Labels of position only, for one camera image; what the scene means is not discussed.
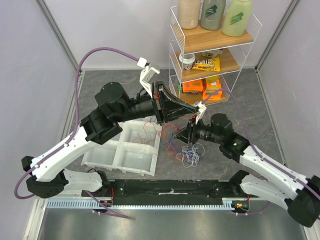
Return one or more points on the beige bottle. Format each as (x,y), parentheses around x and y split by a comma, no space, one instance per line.
(188,13)

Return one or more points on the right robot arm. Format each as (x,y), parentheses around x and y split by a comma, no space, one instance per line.
(296,193)

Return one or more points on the orange box stack right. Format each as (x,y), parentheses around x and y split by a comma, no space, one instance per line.
(210,85)

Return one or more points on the light green bottle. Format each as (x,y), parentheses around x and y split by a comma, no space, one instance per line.
(236,17)

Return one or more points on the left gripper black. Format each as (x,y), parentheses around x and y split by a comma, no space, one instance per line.
(162,97)

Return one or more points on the white compartment tray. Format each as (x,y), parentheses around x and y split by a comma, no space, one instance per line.
(134,150)

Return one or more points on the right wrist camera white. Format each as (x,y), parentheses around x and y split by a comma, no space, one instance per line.
(200,111)

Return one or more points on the white wire shelf rack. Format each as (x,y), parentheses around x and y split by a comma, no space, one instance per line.
(200,59)

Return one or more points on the white yoghurt cup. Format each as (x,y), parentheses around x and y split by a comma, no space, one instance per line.
(212,53)

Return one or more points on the yellow candy bag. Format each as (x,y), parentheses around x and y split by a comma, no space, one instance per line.
(210,64)

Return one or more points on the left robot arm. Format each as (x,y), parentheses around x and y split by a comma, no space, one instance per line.
(47,176)

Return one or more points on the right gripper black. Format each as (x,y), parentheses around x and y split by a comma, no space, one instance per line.
(193,132)

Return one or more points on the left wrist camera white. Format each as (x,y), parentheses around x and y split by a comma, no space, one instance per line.
(148,71)

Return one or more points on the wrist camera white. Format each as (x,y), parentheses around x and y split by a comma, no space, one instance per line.
(200,111)
(148,71)

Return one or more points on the white paper cup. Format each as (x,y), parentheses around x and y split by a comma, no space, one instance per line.
(187,60)

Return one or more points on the orange box left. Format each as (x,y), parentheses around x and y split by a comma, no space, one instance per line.
(192,86)

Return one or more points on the grey-green bottle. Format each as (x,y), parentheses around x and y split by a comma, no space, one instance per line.
(212,13)

